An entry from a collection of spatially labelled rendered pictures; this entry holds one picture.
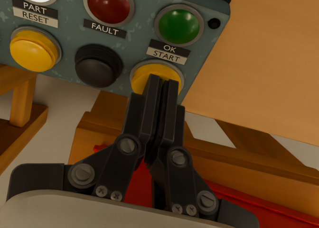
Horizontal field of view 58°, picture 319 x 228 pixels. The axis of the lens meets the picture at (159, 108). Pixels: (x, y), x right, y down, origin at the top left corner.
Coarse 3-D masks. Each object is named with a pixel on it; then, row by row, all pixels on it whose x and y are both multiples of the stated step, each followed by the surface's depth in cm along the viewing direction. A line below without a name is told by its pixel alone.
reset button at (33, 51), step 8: (24, 32) 15; (32, 32) 15; (16, 40) 15; (24, 40) 15; (32, 40) 15; (40, 40) 15; (48, 40) 15; (16, 48) 15; (24, 48) 15; (32, 48) 15; (40, 48) 15; (48, 48) 15; (16, 56) 15; (24, 56) 15; (32, 56) 15; (40, 56) 15; (48, 56) 15; (56, 56) 16; (24, 64) 16; (32, 64) 16; (40, 64) 16; (48, 64) 16
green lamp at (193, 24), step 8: (168, 16) 14; (176, 16) 13; (184, 16) 13; (192, 16) 13; (160, 24) 14; (168, 24) 14; (176, 24) 14; (184, 24) 14; (192, 24) 14; (160, 32) 14; (168, 32) 14; (176, 32) 14; (184, 32) 14; (192, 32) 14; (168, 40) 15; (176, 40) 14; (184, 40) 14
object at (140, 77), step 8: (152, 64) 16; (160, 64) 16; (136, 72) 16; (144, 72) 16; (152, 72) 16; (160, 72) 16; (168, 72) 16; (136, 80) 16; (144, 80) 16; (168, 80) 16; (176, 80) 16; (136, 88) 17
